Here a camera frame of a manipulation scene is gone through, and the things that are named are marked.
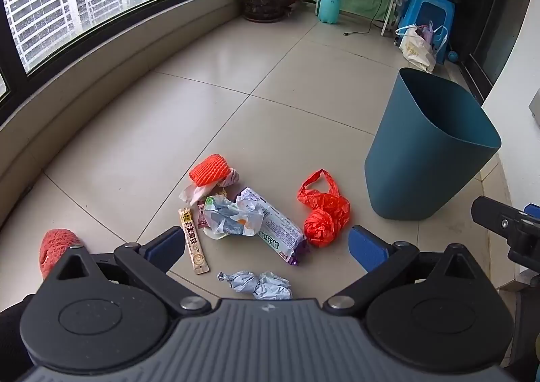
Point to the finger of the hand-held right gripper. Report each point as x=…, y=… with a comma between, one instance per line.
x=498, y=213

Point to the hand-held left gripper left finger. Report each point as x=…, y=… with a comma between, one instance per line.
x=162, y=245

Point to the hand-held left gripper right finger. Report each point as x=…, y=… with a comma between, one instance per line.
x=367, y=249

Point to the beige stick packet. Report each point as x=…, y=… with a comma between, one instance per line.
x=193, y=242

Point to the small dark red packet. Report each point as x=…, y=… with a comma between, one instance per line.
x=202, y=217

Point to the orange plastic bag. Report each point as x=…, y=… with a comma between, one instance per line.
x=325, y=213

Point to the white snack wrapper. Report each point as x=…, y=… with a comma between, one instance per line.
x=190, y=194

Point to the clear plastic wrapper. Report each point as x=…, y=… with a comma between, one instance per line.
x=230, y=217

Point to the orange foam fruit net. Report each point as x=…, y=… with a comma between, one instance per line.
x=209, y=171

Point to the white green snack packet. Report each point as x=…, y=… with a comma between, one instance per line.
x=280, y=230

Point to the teal plastic waste bin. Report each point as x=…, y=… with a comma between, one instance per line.
x=422, y=145

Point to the blue-grey paper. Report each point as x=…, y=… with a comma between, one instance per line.
x=257, y=285

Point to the red foam fruit net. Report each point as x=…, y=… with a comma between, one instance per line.
x=55, y=247

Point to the small blue ball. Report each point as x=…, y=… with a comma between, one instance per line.
x=452, y=57

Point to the person's dark clothing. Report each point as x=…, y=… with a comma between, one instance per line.
x=12, y=335

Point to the white shopping bag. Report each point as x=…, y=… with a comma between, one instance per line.
x=415, y=50

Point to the dark glass door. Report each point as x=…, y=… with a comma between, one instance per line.
x=498, y=6

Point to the blue plastic stool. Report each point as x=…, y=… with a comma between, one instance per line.
x=430, y=6

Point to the brown patterned plant pot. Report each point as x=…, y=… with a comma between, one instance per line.
x=263, y=2

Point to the white wall socket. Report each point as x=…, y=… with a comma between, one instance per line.
x=535, y=107

